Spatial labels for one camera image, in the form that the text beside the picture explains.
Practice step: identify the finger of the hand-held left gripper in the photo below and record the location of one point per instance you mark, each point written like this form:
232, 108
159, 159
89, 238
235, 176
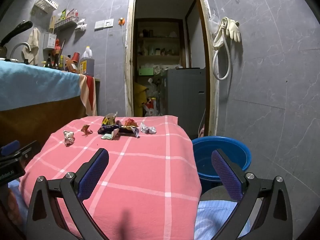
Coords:
28, 151
10, 147

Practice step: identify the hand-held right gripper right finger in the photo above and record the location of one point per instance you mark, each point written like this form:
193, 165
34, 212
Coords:
226, 172

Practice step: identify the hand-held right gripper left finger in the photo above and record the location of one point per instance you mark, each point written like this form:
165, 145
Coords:
93, 172

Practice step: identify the blue plastic bucket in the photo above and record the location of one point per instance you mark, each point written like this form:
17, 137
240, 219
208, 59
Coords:
200, 152

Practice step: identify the light green paper scrap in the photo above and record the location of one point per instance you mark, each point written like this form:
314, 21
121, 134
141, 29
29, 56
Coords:
107, 136

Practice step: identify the pale wrapper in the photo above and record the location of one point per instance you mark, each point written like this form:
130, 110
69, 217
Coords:
68, 137

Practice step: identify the small orange wrapper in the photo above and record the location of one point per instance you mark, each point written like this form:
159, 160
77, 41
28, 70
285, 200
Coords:
86, 129

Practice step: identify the dark blue snack wrapper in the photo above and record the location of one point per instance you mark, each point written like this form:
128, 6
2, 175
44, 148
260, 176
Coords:
120, 130

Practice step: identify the gold foil wrapper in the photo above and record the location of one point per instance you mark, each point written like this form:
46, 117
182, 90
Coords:
109, 119

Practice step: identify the red wrapper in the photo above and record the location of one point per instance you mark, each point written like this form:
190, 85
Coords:
130, 123

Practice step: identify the silver wrapper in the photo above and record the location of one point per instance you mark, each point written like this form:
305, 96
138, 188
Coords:
148, 129

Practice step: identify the pink checked blanket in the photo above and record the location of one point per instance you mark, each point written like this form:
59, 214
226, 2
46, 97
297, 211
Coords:
140, 180

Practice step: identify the person's right leg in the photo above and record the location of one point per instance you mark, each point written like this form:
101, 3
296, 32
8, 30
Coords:
212, 217

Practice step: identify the blue towel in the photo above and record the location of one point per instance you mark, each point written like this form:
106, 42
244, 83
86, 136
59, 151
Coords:
37, 85

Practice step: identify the red striped cloth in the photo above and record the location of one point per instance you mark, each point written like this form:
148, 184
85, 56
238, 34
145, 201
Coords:
88, 95

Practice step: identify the red and white plastic bag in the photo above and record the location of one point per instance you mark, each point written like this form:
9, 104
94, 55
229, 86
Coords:
151, 110

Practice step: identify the grey washing machine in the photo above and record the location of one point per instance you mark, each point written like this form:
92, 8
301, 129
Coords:
185, 97

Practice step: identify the dark glass bottle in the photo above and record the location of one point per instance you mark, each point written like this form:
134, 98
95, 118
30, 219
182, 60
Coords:
60, 62
50, 62

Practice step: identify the yellow bag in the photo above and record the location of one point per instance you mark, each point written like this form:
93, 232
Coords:
140, 92

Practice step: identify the orange packet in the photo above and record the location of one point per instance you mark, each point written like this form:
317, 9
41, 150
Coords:
71, 66

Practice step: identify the metal faucet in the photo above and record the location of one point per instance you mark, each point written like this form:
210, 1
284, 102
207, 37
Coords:
18, 45

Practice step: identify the clear plastic bags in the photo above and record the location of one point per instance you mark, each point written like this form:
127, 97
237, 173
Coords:
153, 88

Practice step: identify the large oil bottle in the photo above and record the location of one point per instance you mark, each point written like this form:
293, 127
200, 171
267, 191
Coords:
87, 63

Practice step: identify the red cup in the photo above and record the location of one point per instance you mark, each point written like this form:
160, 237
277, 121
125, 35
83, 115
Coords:
76, 56

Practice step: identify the red kitchen item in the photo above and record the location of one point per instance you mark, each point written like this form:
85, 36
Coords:
57, 47

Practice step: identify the beige hanging towel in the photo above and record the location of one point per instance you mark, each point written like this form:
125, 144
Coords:
32, 40

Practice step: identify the white utensil holder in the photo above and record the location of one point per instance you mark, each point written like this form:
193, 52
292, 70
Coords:
48, 41

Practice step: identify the green box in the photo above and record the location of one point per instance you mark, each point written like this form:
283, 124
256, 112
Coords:
146, 71

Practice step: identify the wooden shelf unit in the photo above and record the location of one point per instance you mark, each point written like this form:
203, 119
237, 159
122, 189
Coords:
160, 56

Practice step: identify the white hanging plastic bag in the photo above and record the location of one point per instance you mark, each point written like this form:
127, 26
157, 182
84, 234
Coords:
81, 26

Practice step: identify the cream rubber gloves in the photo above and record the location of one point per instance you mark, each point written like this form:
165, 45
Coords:
233, 30

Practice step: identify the clear hanging plastic bag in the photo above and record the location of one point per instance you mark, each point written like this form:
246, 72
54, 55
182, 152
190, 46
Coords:
213, 23

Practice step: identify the worn door frame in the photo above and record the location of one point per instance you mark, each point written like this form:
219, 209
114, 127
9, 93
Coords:
128, 55

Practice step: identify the wall rack with packets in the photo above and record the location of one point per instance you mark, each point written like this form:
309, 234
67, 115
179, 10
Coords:
66, 22

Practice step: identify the white wall switch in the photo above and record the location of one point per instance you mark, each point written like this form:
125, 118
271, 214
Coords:
99, 24

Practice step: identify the white wall basket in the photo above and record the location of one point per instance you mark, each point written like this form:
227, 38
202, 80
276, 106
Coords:
47, 3

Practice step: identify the white wall socket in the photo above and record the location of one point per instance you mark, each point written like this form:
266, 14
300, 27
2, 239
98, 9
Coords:
109, 23

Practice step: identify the orange wall hook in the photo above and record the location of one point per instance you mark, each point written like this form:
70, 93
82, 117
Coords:
121, 21

